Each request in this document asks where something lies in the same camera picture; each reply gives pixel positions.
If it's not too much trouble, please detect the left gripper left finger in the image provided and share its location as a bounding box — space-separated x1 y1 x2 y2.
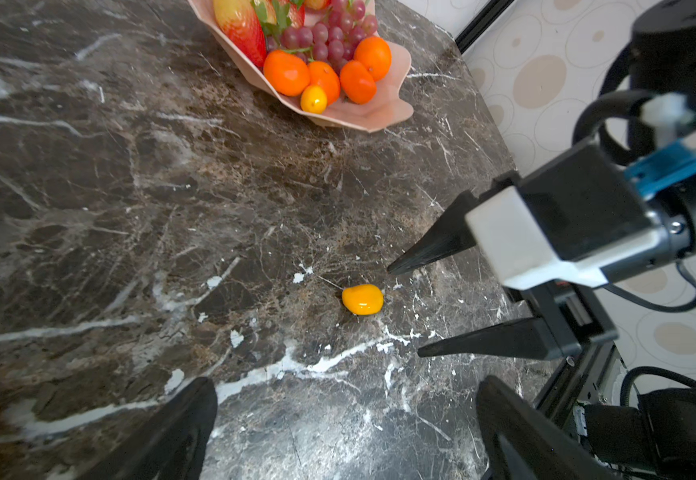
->
81 377 218 479

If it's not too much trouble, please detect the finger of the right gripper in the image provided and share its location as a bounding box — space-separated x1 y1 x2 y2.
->
417 318 549 360
387 190 479 275

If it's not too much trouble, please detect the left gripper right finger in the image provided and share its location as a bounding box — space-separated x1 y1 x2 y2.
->
476 376 616 480

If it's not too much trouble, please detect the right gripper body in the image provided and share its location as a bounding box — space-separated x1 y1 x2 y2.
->
503 280 620 360

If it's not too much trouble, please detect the pink wavy fruit bowl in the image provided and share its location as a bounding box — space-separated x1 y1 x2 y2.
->
189 0 414 133

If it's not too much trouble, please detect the orange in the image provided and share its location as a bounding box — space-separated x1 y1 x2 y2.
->
308 61 341 105
339 60 377 105
263 50 310 97
354 36 393 81

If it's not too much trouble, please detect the orange bottom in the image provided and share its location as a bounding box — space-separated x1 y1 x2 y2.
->
263 50 310 97

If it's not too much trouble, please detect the red grape bunch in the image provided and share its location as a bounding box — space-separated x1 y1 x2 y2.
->
253 0 378 71

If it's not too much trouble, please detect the strawberry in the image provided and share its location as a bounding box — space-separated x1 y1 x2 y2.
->
213 0 267 69
271 0 305 28

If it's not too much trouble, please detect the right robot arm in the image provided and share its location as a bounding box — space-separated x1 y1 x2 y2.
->
389 1 696 360

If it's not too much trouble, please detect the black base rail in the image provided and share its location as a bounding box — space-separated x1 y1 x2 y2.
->
530 341 696 480

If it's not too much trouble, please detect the right black frame post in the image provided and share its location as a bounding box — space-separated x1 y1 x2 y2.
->
455 0 515 54

